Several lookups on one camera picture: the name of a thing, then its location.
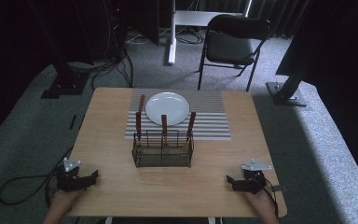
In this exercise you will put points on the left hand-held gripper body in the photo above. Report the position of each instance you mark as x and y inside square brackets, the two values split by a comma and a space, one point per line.
[68, 179]

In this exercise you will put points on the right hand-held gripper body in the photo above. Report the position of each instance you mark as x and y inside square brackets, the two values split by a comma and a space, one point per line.
[254, 177]

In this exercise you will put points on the person's left hand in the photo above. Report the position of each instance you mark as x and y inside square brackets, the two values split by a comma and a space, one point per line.
[62, 202]

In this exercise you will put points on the person's right hand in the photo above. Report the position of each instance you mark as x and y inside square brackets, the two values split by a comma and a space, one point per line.
[261, 203]

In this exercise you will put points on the small black floor strip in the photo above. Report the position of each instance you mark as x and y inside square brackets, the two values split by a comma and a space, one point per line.
[72, 122]

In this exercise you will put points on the grey striped placemat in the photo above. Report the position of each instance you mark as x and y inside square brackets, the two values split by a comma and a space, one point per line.
[208, 115]

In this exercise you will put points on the black metal stand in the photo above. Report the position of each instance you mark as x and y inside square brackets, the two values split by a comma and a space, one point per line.
[63, 77]
[289, 90]

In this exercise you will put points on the white round plate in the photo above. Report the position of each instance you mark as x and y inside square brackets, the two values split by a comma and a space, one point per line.
[167, 108]

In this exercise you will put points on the black folding chair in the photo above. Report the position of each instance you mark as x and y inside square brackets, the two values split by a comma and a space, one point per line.
[231, 46]

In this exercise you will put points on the dark computer tower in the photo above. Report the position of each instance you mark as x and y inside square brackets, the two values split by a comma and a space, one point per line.
[140, 18]

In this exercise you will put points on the grey metal table bracket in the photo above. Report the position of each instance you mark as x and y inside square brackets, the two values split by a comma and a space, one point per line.
[280, 188]

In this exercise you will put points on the white desk frame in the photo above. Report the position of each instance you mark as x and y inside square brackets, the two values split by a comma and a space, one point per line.
[183, 21]

